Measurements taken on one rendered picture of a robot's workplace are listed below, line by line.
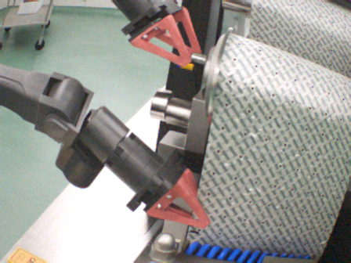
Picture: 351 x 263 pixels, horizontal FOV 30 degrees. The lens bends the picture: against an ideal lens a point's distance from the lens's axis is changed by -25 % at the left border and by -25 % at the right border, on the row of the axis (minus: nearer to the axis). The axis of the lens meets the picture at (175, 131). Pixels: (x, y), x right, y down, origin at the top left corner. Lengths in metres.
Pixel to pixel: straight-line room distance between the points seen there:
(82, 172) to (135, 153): 0.09
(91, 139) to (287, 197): 0.27
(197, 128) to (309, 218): 0.23
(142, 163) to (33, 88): 0.19
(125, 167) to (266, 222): 0.20
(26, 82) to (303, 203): 0.43
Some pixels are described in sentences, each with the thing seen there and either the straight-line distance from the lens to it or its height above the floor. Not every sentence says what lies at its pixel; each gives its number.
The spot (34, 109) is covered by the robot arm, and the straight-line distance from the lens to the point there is 1.01.
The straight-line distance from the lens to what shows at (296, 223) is 1.03.
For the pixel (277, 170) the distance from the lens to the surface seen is 1.00.
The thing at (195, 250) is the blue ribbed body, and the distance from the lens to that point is 1.04.
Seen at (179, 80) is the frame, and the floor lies 1.14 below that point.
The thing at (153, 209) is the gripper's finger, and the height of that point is 1.09.
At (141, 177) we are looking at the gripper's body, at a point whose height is 1.13.
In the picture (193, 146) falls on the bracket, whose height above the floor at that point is 1.14.
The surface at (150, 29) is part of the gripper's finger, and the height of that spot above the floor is 1.30.
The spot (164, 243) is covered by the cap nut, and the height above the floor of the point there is 1.06.
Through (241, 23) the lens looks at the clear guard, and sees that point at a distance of 2.02.
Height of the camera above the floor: 1.55
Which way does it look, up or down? 21 degrees down
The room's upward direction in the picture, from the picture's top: 10 degrees clockwise
